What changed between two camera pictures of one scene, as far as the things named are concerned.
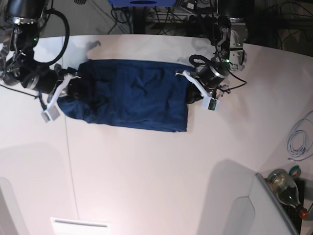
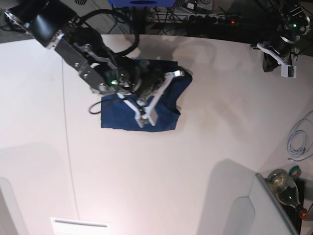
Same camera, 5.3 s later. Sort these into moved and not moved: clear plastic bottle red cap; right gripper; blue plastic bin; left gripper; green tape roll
Moved: left gripper; right gripper
Not moved: green tape roll; blue plastic bin; clear plastic bottle red cap
